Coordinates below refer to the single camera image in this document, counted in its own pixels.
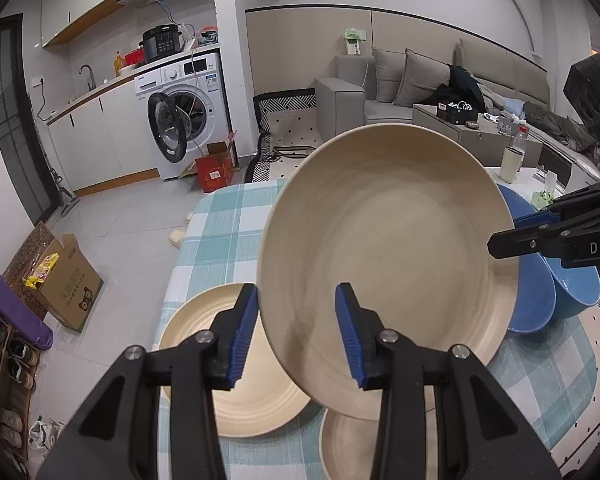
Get white wall panel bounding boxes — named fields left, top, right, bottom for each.
left=341, top=27, right=367, bottom=57

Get red cardboard box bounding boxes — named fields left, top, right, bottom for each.
left=195, top=130, right=238, bottom=194

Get white sheer curtain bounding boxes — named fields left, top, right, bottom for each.
left=535, top=0, right=600, bottom=71

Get stick vacuum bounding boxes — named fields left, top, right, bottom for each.
left=47, top=167, right=81, bottom=217

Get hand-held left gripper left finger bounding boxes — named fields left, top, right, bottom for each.
left=35, top=283, right=259, bottom=480

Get cream cup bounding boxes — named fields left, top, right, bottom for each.
left=499, top=147, right=526, bottom=183

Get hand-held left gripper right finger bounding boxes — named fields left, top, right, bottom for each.
left=335, top=282, right=563, bottom=480

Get white kitchen base cabinets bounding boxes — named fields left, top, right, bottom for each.
left=46, top=72, right=161, bottom=196

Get grey sofa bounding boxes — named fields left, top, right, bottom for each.
left=315, top=37, right=600, bottom=181

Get wooden shoe rack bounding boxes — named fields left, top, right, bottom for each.
left=0, top=296, right=42, bottom=463

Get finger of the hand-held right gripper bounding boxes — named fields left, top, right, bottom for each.
left=511, top=176, right=600, bottom=233
left=487, top=210, right=600, bottom=261

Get grey cushion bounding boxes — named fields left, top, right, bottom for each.
left=394, top=48, right=453, bottom=108
left=372, top=46, right=411, bottom=106

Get white marble coffee table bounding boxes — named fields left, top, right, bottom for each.
left=482, top=162, right=600, bottom=206

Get dark grey coat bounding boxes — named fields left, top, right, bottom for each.
left=522, top=101, right=600, bottom=153

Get white sneaker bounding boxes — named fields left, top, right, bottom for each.
left=27, top=417, right=66, bottom=453

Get beige plate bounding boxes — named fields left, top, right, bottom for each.
left=256, top=123, right=521, bottom=421
left=158, top=283, right=313, bottom=437
left=319, top=395, right=453, bottom=480

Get white kitchen wall cabinets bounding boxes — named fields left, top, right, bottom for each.
left=40, top=0, right=158, bottom=48

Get patterned flat cardboard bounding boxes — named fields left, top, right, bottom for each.
left=2, top=221, right=63, bottom=286

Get black pressure cooker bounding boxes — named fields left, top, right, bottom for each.
left=139, top=24, right=185, bottom=63

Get brown cardboard box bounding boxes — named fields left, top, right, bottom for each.
left=22, top=234, right=105, bottom=333

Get grey side cabinet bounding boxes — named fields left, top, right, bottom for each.
left=412, top=103, right=543, bottom=168

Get dark jacket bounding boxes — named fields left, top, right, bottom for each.
left=420, top=64, right=486, bottom=111

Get purple rolled mat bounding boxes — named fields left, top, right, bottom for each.
left=0, top=254, right=54, bottom=351

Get blue bowl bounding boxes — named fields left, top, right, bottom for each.
left=542, top=255, right=600, bottom=321
left=495, top=183, right=557, bottom=335

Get teal checked tablecloth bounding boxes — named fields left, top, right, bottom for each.
left=152, top=180, right=598, bottom=480

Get black framed glass door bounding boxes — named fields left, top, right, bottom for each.
left=0, top=15, right=53, bottom=226

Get yellow snack packet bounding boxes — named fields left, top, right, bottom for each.
left=25, top=252, right=61, bottom=289

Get white washing machine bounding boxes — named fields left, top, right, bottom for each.
left=132, top=52, right=236, bottom=182

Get green tissue pack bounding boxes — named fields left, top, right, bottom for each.
left=530, top=187, right=556, bottom=211

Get black box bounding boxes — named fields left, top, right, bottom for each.
left=437, top=101, right=481, bottom=127

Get dark sneaker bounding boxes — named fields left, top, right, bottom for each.
left=7, top=337, right=38, bottom=363

